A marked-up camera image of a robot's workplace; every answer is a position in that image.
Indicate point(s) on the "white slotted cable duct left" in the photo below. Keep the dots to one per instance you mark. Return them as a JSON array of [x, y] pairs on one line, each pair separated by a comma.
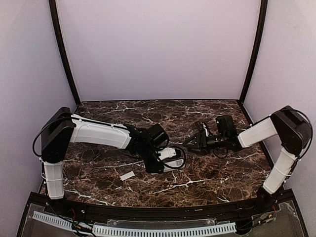
[[52, 220]]

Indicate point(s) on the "black right frame post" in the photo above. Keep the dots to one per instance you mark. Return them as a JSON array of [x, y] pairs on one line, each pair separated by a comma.
[[255, 50]]

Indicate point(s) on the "black front rail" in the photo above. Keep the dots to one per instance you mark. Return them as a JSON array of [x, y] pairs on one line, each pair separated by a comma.
[[227, 211]]

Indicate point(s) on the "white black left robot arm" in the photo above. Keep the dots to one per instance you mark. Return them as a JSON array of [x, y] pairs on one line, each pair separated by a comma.
[[65, 128]]

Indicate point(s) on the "black frame post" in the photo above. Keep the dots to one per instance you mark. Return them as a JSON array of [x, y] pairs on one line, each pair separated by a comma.
[[255, 50], [62, 51]]

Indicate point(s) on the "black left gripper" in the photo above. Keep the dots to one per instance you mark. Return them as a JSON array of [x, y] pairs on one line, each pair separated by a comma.
[[153, 167]]

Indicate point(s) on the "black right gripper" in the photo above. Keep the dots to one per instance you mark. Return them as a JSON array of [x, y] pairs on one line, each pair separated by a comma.
[[203, 141]]

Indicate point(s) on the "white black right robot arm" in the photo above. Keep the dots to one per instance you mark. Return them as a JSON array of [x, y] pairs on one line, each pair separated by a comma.
[[291, 128]]

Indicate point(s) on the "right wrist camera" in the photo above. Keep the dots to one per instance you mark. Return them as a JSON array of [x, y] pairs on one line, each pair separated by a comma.
[[203, 128]]

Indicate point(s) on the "white remote control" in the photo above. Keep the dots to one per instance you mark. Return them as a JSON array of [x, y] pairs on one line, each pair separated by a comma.
[[172, 165]]

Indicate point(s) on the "white battery cover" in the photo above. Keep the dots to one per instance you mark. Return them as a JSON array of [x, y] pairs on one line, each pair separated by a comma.
[[127, 176]]

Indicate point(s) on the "black left frame post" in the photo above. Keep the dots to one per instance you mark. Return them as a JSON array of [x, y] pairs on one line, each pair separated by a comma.
[[62, 51]]

